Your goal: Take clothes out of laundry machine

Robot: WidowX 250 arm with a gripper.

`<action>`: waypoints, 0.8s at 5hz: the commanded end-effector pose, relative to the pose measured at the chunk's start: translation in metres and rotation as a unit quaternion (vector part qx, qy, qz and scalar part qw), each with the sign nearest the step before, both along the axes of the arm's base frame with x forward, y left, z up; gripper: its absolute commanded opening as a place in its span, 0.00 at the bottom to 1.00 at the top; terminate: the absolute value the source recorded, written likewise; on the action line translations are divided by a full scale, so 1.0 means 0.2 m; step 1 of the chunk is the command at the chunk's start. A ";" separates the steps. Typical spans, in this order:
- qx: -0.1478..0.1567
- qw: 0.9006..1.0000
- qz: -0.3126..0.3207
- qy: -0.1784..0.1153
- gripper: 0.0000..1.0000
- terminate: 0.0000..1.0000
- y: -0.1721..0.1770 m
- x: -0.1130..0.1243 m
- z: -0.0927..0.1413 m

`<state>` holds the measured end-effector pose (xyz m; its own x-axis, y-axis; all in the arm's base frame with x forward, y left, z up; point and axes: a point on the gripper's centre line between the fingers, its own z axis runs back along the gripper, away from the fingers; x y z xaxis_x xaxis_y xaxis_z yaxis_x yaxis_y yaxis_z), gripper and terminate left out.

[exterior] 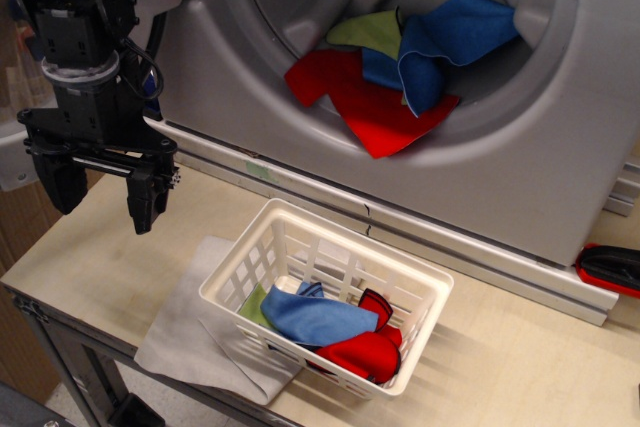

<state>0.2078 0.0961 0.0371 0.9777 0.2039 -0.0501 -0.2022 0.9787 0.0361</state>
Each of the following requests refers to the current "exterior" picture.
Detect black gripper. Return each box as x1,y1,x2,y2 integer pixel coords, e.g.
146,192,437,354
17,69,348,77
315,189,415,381
18,83,180,235

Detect green cloth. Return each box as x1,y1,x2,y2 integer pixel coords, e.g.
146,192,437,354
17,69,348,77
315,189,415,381
325,10,402,60
238,284,277,332

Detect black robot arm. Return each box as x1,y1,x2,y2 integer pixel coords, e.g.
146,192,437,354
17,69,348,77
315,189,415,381
16,0,178,234

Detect white plastic laundry basket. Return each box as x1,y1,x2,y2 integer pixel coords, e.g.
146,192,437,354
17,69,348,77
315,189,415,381
199,199,454,399

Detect round grey machine door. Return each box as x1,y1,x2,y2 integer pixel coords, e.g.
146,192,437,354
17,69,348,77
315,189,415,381
1,0,182,191

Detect grey toy laundry machine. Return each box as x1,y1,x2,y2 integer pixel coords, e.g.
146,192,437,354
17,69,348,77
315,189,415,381
142,0,639,265

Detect grey felt mat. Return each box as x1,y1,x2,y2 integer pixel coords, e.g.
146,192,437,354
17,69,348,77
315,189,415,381
134,236,301,405

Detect green cloth in basket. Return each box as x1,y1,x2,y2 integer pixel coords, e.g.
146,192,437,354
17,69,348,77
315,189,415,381
238,284,277,332

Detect black-edged blue cloth in basket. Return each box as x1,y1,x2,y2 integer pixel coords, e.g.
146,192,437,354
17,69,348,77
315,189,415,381
296,282,324,298

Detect black-edged red cloth in basket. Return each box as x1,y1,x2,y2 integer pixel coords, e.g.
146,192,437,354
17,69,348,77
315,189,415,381
358,288,393,332

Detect red and black tool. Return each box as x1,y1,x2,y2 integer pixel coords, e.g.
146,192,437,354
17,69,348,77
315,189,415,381
575,244,639,298

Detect metal table frame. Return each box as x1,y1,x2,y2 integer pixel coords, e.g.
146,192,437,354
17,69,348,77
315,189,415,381
6,287,296,426

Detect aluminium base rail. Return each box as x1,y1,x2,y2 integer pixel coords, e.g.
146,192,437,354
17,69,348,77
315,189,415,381
147,120,621,326

